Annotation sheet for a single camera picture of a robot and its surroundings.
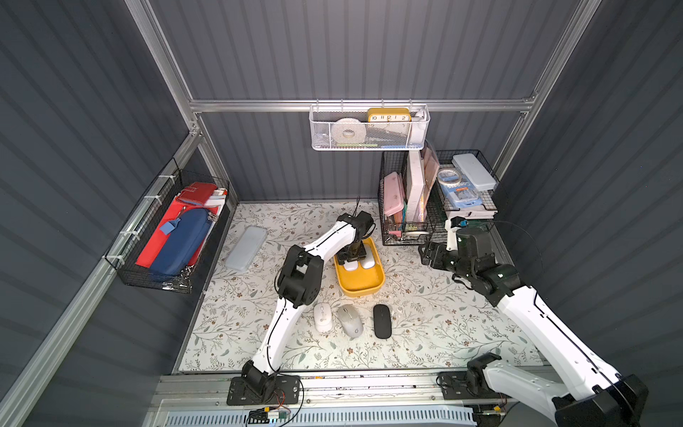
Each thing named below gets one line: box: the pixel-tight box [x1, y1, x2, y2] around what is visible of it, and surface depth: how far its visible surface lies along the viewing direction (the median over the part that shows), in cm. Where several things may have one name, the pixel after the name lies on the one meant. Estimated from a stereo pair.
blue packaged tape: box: [437, 168, 483, 210], surface depth 95 cm
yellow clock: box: [367, 107, 412, 123], surface depth 90 cm
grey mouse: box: [337, 304, 363, 340], surface depth 85 cm
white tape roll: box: [330, 117, 368, 145], surface depth 86 cm
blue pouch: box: [150, 208, 211, 277], surface depth 70 cm
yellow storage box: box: [333, 236, 386, 298], surface depth 98 cm
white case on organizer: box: [451, 153, 497, 192], surface depth 101 cm
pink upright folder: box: [422, 139, 441, 210], surface depth 98 cm
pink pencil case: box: [383, 171, 406, 218], surface depth 107 cm
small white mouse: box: [313, 302, 333, 333], surface depth 86 cm
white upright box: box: [406, 150, 426, 223], surface depth 98 cm
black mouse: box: [372, 304, 393, 340], surface depth 86 cm
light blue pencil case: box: [224, 225, 269, 273], surface depth 106 cm
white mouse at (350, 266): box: [343, 259, 359, 272], surface depth 98 cm
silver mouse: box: [361, 250, 376, 269], surface depth 101 cm
